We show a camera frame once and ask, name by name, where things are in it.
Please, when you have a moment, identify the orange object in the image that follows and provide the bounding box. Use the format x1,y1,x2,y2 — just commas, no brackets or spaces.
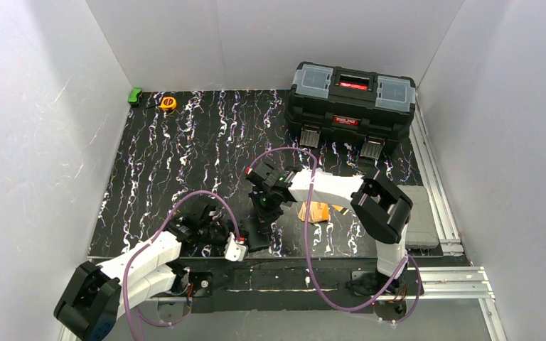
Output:
297,201,349,224

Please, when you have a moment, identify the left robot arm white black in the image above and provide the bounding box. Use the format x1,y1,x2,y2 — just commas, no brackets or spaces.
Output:
53,190,245,340

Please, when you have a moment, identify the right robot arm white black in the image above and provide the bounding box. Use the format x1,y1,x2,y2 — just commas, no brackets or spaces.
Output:
246,162,413,278

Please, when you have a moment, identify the yellow tape measure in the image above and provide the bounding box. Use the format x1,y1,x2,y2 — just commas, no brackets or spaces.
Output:
159,96,177,112

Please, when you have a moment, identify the grey foam pad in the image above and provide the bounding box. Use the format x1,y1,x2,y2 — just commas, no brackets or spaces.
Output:
398,185,439,249

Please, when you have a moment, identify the green small object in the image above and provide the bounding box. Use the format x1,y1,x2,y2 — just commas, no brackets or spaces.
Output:
127,88,143,107

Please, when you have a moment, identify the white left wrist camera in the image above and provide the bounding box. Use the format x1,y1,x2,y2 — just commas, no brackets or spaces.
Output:
224,234,248,262

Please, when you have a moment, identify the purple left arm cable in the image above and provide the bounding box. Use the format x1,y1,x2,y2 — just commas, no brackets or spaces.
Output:
122,190,242,341

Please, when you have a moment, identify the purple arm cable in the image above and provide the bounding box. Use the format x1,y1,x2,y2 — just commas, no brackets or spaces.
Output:
122,190,242,341
245,146,422,325

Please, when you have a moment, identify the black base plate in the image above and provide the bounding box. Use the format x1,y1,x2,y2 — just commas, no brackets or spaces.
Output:
179,257,376,313

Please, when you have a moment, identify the black toolbox with red handle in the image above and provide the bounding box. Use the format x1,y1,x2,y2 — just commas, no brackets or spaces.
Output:
284,61,416,159

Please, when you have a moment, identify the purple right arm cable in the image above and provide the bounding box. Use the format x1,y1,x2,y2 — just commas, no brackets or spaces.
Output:
245,146,422,325

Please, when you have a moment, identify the aluminium frame rail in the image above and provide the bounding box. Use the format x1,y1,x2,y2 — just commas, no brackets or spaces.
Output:
409,107,461,246

